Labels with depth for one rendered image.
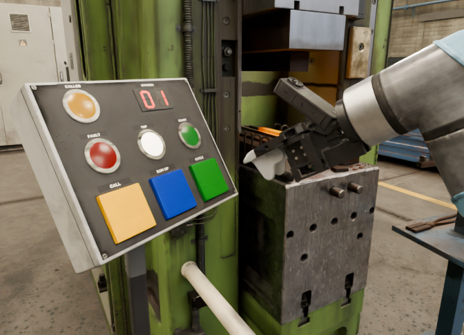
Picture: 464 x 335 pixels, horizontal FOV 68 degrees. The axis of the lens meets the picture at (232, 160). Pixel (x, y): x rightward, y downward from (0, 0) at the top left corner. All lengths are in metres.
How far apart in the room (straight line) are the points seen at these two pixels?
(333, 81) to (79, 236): 1.03
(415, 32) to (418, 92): 9.35
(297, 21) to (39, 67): 5.36
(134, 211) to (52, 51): 5.62
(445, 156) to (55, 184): 0.52
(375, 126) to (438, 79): 0.09
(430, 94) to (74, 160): 0.47
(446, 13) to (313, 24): 8.51
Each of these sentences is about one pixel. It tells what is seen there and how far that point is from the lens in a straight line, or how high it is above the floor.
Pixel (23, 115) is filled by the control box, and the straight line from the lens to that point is 0.60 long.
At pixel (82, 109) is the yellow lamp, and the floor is 1.16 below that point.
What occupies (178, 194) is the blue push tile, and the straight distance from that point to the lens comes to 0.62.
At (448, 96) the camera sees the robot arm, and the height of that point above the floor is 1.19.
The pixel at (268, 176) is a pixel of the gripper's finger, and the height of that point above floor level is 1.04.
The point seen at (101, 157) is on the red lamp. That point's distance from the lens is 0.57.
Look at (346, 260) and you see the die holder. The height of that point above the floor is 0.61.
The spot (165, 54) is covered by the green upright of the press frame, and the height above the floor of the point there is 1.25.
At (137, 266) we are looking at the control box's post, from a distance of 0.78.
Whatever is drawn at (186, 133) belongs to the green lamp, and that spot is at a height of 1.09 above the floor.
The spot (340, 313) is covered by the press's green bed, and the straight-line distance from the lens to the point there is 1.35.
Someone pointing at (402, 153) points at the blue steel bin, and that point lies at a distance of 4.89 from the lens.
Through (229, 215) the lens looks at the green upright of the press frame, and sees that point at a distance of 1.12.
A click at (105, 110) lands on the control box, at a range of 0.61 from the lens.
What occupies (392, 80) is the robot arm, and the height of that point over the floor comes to 1.21.
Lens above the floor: 1.22
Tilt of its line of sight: 15 degrees down
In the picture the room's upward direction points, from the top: straight up
